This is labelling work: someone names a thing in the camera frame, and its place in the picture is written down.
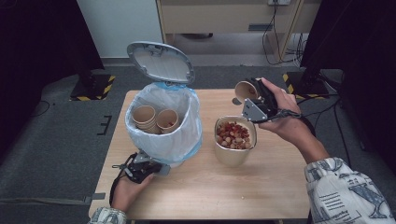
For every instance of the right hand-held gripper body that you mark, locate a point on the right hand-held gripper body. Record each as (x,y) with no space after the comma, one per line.
(257,110)

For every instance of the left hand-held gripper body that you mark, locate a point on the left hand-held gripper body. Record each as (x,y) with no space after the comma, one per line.
(138,169)

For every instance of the brown paper cup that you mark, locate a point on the brown paper cup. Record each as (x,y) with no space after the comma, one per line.
(245,90)
(167,119)

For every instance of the white pedal trash can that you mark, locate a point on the white pedal trash can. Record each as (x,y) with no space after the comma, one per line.
(162,63)

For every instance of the person's left hand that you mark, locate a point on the person's left hand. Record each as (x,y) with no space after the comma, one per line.
(127,193)

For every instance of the person's right hand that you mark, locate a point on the person's right hand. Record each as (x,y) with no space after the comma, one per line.
(289,124)

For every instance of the white plastic trash bag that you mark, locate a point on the white plastic trash bag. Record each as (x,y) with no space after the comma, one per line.
(174,143)

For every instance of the pile of dried fruit and nuts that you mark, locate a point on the pile of dried fruit and nuts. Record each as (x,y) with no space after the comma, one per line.
(234,135)

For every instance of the cream metal container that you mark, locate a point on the cream metal container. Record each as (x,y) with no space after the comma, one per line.
(232,155)

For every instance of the grey tape strip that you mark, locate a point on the grey tape strip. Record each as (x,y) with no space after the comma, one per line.
(95,197)

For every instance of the black stand base striped tape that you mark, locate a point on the black stand base striped tape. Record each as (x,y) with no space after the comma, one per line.
(306,85)
(93,88)

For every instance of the stack of brown paper cups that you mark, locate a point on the stack of brown paper cups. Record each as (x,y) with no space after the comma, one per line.
(144,115)

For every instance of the black tape floor mark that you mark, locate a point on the black tape floor mark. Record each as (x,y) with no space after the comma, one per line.
(106,124)

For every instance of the wooden cabinet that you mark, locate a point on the wooden cabinet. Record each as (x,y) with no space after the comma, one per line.
(218,17)

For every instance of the white power strip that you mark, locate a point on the white power strip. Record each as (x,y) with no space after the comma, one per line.
(279,2)

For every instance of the black curtain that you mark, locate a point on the black curtain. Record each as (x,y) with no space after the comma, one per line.
(367,62)
(37,62)

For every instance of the white panel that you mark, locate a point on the white panel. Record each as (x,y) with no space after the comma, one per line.
(121,28)

